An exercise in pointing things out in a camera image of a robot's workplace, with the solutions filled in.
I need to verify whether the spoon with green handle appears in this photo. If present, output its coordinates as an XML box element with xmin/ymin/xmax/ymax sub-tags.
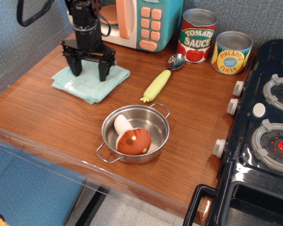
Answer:
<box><xmin>140</xmin><ymin>54</ymin><xmax>185</xmax><ymax>103</ymax></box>

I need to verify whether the tomato sauce can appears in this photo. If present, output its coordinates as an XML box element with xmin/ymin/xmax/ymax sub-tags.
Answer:
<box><xmin>177</xmin><ymin>8</ymin><xmax>218</xmax><ymax>63</ymax></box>

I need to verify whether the teal toy microwave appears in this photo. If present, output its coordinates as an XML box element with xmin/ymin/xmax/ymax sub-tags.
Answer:
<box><xmin>67</xmin><ymin>0</ymin><xmax>184</xmax><ymax>53</ymax></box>

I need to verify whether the black toy stove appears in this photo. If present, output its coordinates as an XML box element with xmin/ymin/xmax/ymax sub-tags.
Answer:
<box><xmin>184</xmin><ymin>39</ymin><xmax>283</xmax><ymax>226</ymax></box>

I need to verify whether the brown plush mushroom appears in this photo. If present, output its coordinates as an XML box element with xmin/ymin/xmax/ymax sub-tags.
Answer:
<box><xmin>114</xmin><ymin>114</ymin><xmax>152</xmax><ymax>155</ymax></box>

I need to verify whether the black cable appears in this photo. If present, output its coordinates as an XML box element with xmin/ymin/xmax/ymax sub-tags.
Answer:
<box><xmin>16</xmin><ymin>0</ymin><xmax>56</xmax><ymax>27</ymax></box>

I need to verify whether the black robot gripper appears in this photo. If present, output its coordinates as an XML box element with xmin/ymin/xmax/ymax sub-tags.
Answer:
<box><xmin>60</xmin><ymin>24</ymin><xmax>117</xmax><ymax>81</ymax></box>

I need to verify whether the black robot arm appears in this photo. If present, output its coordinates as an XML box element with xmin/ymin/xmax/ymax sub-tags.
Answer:
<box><xmin>60</xmin><ymin>0</ymin><xmax>116</xmax><ymax>81</ymax></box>

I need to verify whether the pineapple slices can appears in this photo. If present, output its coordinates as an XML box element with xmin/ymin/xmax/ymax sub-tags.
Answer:
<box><xmin>211</xmin><ymin>31</ymin><xmax>253</xmax><ymax>75</ymax></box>

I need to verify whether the silver pot with handles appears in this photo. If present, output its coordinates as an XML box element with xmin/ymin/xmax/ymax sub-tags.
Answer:
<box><xmin>97</xmin><ymin>104</ymin><xmax>170</xmax><ymax>164</ymax></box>

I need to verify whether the light blue cloth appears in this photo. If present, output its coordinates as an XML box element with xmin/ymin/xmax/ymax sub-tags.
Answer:
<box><xmin>51</xmin><ymin>60</ymin><xmax>130</xmax><ymax>104</ymax></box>

